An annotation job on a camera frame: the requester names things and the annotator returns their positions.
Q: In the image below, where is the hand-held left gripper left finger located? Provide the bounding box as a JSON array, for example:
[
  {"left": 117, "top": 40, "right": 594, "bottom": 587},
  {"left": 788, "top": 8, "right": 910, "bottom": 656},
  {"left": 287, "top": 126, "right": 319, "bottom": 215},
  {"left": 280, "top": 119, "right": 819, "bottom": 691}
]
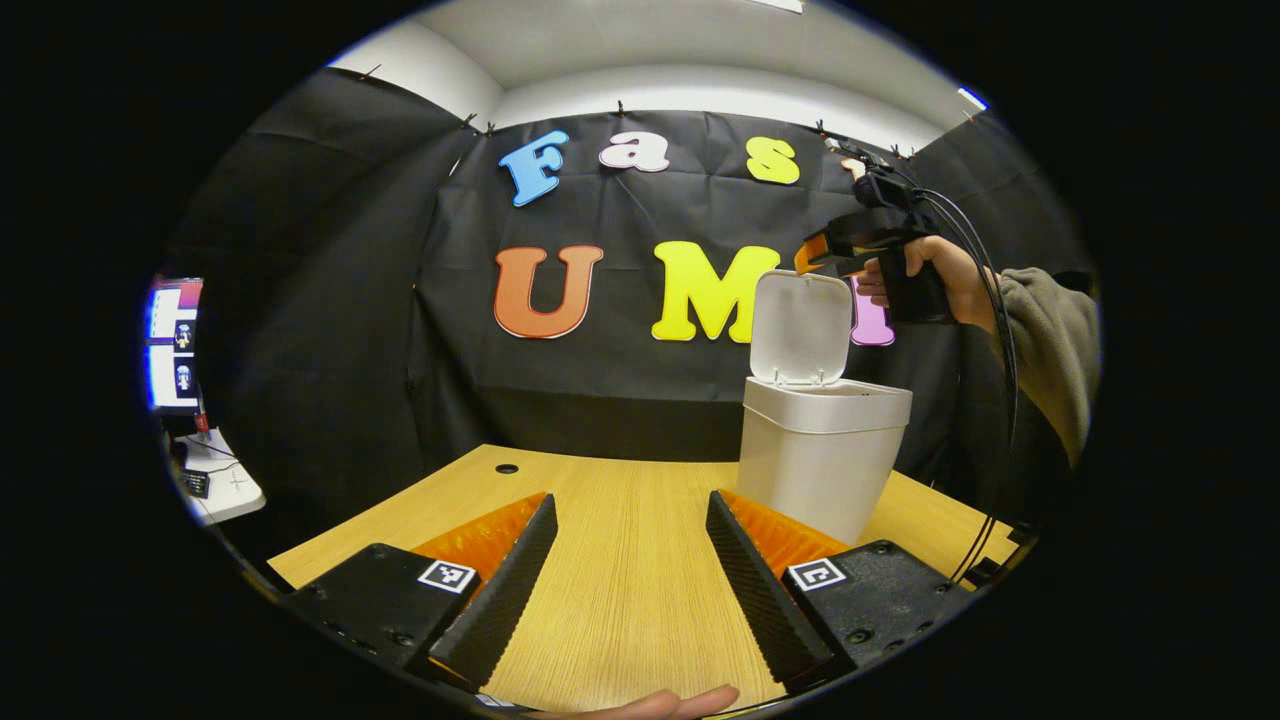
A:
[{"left": 283, "top": 492, "right": 559, "bottom": 693}]

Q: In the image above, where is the white side table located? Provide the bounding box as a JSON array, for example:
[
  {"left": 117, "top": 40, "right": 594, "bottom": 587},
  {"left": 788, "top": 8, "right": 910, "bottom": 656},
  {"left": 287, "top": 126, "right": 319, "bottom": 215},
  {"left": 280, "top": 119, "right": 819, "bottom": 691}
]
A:
[{"left": 175, "top": 428, "right": 268, "bottom": 527}]

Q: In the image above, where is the black cable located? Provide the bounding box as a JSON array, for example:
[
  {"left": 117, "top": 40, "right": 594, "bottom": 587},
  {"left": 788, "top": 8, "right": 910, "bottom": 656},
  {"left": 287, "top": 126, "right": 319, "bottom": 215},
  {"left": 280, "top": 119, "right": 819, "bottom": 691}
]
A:
[
  {"left": 900, "top": 178, "right": 1021, "bottom": 586},
  {"left": 895, "top": 185, "right": 1013, "bottom": 581}
]

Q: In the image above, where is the black backdrop cloth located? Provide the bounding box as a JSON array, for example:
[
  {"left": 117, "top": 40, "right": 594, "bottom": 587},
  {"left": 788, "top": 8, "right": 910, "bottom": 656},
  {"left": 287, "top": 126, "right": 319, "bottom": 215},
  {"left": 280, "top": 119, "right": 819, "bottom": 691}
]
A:
[{"left": 165, "top": 68, "right": 1096, "bottom": 531}]

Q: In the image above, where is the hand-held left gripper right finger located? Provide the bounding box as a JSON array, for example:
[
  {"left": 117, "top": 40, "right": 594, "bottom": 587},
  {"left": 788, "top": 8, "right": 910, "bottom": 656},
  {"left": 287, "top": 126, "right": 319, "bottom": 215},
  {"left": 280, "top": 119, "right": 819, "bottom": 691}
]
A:
[{"left": 706, "top": 489, "right": 976, "bottom": 695}]

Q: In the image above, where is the wooden desktop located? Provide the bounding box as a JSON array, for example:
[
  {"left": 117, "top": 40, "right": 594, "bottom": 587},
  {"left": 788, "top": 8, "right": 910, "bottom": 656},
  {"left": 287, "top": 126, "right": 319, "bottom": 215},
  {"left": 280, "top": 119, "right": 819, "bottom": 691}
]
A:
[{"left": 268, "top": 444, "right": 1021, "bottom": 713}]

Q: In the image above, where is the computer monitor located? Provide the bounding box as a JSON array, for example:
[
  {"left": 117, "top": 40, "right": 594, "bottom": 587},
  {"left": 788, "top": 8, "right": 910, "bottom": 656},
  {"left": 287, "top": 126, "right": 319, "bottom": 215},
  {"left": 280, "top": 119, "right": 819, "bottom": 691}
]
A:
[{"left": 147, "top": 278, "right": 205, "bottom": 413}]

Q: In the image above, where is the white desktop garbage bin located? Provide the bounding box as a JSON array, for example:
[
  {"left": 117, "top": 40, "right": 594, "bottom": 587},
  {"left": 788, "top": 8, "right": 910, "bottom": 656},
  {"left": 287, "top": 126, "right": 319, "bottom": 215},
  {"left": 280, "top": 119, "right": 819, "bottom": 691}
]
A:
[{"left": 737, "top": 269, "right": 913, "bottom": 546}]

